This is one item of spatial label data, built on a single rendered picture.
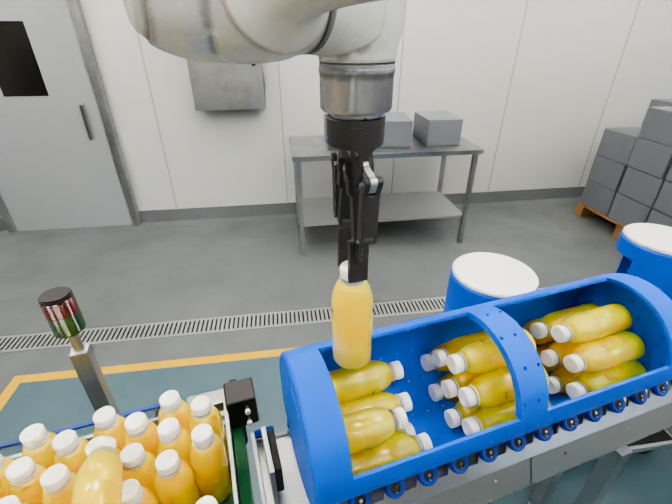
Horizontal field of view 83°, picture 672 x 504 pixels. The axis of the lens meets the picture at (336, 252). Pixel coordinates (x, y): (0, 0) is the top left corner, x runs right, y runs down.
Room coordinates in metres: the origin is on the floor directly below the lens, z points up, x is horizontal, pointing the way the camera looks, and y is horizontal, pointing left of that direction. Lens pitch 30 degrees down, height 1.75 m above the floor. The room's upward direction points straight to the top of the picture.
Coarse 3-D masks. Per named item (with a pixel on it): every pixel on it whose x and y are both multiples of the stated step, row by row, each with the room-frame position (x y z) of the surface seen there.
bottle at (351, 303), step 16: (336, 288) 0.49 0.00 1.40; (352, 288) 0.48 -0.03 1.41; (368, 288) 0.49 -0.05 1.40; (336, 304) 0.48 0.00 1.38; (352, 304) 0.47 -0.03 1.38; (368, 304) 0.48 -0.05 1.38; (336, 320) 0.48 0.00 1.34; (352, 320) 0.47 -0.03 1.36; (368, 320) 0.48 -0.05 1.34; (336, 336) 0.48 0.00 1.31; (352, 336) 0.47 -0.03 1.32; (368, 336) 0.48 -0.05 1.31; (336, 352) 0.48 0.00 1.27; (352, 352) 0.47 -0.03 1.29; (368, 352) 0.48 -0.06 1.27; (352, 368) 0.47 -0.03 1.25
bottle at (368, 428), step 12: (372, 408) 0.48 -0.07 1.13; (384, 408) 0.49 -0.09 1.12; (348, 420) 0.45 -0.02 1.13; (360, 420) 0.45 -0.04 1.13; (372, 420) 0.45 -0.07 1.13; (384, 420) 0.46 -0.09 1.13; (396, 420) 0.47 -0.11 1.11; (348, 432) 0.43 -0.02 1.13; (360, 432) 0.43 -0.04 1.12; (372, 432) 0.44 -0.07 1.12; (384, 432) 0.44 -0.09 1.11; (360, 444) 0.42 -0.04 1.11; (372, 444) 0.43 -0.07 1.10
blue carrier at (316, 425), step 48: (576, 288) 0.86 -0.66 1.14; (624, 288) 0.79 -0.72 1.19; (384, 336) 0.67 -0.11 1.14; (432, 336) 0.72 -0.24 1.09; (288, 384) 0.50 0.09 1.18; (528, 384) 0.50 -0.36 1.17; (624, 384) 0.56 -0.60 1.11; (336, 432) 0.39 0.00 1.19; (432, 432) 0.55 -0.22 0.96; (480, 432) 0.44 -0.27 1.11; (528, 432) 0.49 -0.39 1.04; (336, 480) 0.35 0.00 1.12; (384, 480) 0.38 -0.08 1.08
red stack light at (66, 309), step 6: (72, 294) 0.68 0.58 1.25; (66, 300) 0.66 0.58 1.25; (72, 300) 0.67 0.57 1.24; (42, 306) 0.64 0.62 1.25; (48, 306) 0.64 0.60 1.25; (54, 306) 0.64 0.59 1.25; (60, 306) 0.64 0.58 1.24; (66, 306) 0.65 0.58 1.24; (72, 306) 0.66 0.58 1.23; (78, 306) 0.68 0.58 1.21; (48, 312) 0.64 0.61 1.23; (54, 312) 0.64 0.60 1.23; (60, 312) 0.64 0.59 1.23; (66, 312) 0.65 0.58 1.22; (72, 312) 0.66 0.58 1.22; (48, 318) 0.64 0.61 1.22; (54, 318) 0.64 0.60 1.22; (60, 318) 0.64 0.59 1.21
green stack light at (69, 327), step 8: (80, 312) 0.68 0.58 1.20; (48, 320) 0.64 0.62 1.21; (64, 320) 0.64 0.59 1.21; (72, 320) 0.65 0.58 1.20; (80, 320) 0.67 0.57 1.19; (56, 328) 0.64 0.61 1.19; (64, 328) 0.64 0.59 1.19; (72, 328) 0.65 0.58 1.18; (80, 328) 0.66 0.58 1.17; (56, 336) 0.64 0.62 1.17; (64, 336) 0.64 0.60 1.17; (72, 336) 0.64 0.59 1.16
